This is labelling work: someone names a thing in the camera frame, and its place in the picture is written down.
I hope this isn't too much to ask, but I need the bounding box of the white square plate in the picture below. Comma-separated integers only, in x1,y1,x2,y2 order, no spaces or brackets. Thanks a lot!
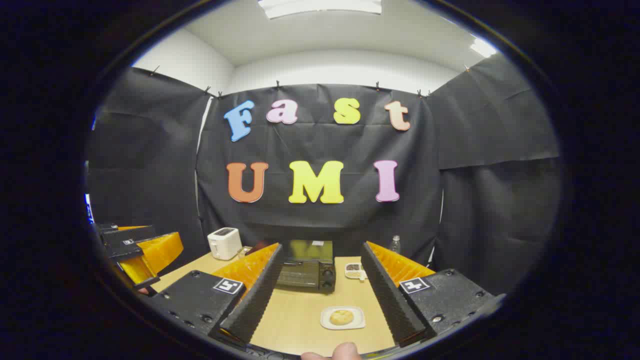
320,306,366,331

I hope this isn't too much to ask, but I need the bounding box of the black backdrop cloth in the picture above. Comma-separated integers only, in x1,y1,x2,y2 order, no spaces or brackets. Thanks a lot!
86,54,563,296

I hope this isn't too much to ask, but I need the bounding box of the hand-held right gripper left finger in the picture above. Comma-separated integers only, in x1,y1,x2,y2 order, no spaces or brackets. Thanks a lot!
150,242,286,346

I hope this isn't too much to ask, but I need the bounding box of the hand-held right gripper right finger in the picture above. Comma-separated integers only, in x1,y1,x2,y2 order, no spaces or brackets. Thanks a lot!
361,241,506,348

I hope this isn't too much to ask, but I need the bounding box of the white toaster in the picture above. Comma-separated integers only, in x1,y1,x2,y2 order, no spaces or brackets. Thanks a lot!
207,227,243,261

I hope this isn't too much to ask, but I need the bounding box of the small ceiling light panel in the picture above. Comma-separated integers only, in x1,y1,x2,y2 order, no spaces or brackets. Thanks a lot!
469,37,498,58

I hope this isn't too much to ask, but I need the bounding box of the black electric oven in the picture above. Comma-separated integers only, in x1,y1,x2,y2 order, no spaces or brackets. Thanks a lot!
275,239,337,294

